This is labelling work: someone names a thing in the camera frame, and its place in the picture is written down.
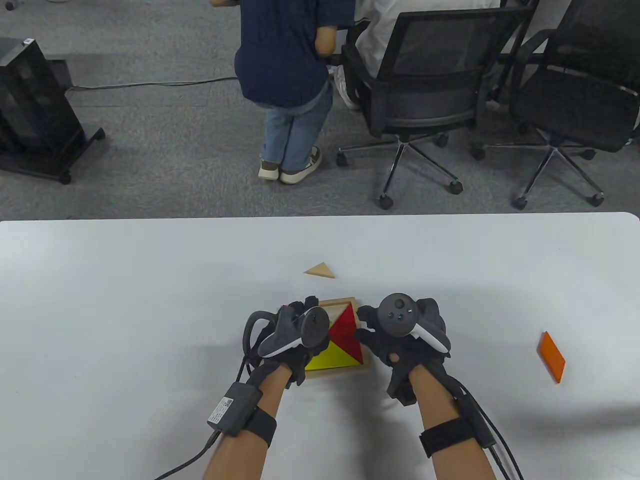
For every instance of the black mesh office chair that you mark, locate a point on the black mesh office chair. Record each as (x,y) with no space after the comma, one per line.
(575,110)
(425,100)

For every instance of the yellow triangle tangram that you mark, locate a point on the yellow triangle tangram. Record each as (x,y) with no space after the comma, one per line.
(335,360)

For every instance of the grey left wrist module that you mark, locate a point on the grey left wrist module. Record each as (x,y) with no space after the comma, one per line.
(235,407)

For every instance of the person's right hand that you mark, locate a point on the person's right hand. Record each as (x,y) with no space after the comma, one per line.
(385,352)

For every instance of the grey left hand controller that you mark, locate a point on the grey left hand controller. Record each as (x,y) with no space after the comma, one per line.
(315,325)

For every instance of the grey right wrist module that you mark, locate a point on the grey right wrist module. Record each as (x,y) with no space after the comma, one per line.
(477,422)

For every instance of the grey hand controller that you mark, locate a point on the grey hand controller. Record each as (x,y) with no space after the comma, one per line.
(397,315)
(315,325)

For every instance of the beige triangle tangram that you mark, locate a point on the beige triangle tangram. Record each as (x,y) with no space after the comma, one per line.
(320,271)

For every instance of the person's left forearm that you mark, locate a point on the person's left forearm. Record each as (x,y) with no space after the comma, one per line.
(235,450)

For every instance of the person's right forearm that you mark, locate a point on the person's right forearm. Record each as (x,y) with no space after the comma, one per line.
(430,400)

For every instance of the black computer tower on stand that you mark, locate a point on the black computer tower on stand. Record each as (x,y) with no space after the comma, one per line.
(30,100)

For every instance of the grey wrist module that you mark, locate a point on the grey wrist module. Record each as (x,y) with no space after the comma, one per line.
(235,407)
(477,422)

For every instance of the red triangle tangram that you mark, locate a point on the red triangle tangram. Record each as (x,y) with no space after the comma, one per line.
(345,330)

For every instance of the wooden square tray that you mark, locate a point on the wooden square tray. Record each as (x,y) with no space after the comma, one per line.
(340,301)

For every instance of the grey right hand controller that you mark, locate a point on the grey right hand controller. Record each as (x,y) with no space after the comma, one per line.
(397,315)

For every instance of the person's left hand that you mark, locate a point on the person's left hand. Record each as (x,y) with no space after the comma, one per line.
(300,362)

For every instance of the orange parallelogram tangram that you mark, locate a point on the orange parallelogram tangram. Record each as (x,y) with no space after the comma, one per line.
(550,356)

